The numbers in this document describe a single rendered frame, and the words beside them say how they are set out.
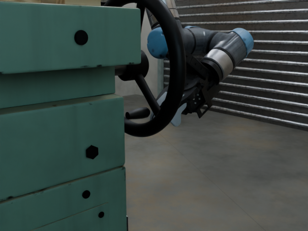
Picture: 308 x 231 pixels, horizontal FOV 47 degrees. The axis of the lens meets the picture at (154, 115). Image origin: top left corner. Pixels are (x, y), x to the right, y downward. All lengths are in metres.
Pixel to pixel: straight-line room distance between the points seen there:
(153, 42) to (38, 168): 0.54
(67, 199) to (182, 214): 1.40
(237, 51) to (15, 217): 0.67
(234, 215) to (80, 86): 1.49
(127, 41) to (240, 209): 1.58
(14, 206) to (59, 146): 0.07
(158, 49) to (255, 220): 1.16
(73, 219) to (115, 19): 0.23
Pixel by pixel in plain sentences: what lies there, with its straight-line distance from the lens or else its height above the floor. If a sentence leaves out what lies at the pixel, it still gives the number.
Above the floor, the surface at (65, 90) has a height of 0.81.
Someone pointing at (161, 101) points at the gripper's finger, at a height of 0.72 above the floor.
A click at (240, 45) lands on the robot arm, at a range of 0.92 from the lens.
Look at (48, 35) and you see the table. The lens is 0.34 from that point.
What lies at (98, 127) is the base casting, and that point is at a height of 0.77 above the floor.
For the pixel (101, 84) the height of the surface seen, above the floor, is 0.81.
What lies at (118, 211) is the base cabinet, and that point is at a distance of 0.47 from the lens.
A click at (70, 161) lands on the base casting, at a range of 0.41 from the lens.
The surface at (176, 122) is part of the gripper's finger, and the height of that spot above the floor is 0.68.
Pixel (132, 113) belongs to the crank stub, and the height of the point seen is 0.70.
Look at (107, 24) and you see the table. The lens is 0.37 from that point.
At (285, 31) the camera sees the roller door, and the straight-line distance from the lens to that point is 3.43.
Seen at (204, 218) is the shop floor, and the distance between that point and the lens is 1.77.
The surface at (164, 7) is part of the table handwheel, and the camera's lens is 0.62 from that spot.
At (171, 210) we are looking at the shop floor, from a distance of 1.83.
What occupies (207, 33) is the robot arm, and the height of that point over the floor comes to 0.87.
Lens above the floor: 0.88
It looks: 14 degrees down
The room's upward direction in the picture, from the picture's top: straight up
